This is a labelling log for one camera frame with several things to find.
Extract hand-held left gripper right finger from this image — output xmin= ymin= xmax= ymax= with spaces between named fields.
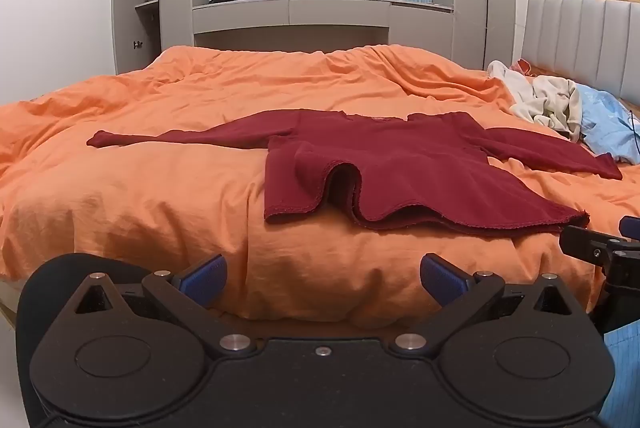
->
xmin=389 ymin=253 xmax=572 ymax=358

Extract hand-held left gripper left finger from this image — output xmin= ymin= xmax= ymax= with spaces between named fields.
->
xmin=74 ymin=253 xmax=258 ymax=358

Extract dark red long-sleeved shirt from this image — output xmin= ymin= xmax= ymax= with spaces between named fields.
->
xmin=86 ymin=109 xmax=624 ymax=239

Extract person's light blue trousers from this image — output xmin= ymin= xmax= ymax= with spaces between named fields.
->
xmin=597 ymin=322 xmax=640 ymax=428

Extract orange duvet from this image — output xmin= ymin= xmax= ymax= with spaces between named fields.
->
xmin=0 ymin=44 xmax=640 ymax=326

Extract light blue cloth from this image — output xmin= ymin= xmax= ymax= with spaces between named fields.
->
xmin=580 ymin=88 xmax=640 ymax=166

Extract cream crumpled garment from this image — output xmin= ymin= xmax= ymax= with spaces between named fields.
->
xmin=487 ymin=60 xmax=584 ymax=142

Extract dark rounded object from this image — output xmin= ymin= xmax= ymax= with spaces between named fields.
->
xmin=15 ymin=253 xmax=151 ymax=428

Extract grey padded headboard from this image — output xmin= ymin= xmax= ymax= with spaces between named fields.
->
xmin=520 ymin=0 xmax=640 ymax=109

